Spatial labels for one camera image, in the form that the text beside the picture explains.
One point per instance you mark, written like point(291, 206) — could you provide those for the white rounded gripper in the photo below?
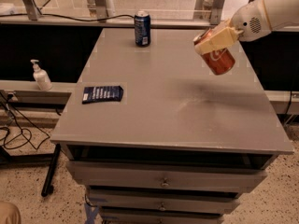
point(249, 21)

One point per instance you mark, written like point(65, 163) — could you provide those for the orange coke can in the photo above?
point(219, 61)

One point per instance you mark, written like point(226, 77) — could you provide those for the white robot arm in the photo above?
point(281, 13)

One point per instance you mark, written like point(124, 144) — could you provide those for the blue pepsi can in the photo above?
point(142, 28)

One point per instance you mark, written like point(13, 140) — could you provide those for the grey drawer cabinet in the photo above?
point(173, 111)

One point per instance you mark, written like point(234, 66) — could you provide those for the white pipe column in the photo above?
point(101, 9)

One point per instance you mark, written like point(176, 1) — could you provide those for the dark blue snack packet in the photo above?
point(100, 94)

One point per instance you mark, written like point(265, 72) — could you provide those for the white pump bottle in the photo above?
point(41, 76)

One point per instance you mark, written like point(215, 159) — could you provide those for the top grey drawer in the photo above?
point(143, 176)

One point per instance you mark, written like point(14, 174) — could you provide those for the grey drawer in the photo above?
point(162, 201)
point(143, 176)
point(138, 216)

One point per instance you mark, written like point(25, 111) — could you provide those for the middle grey drawer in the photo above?
point(162, 201)

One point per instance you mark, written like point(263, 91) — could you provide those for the bottom grey drawer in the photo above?
point(138, 216)

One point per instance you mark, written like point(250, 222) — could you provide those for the black metal floor bar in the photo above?
point(48, 187)

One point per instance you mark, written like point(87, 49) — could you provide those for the blue tape cross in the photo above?
point(91, 213)

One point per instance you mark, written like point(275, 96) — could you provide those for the tan rounded object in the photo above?
point(9, 213)

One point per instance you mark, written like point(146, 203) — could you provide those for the grey right frame post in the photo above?
point(208, 10)

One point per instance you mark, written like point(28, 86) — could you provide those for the grey metal frame post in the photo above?
point(32, 10)

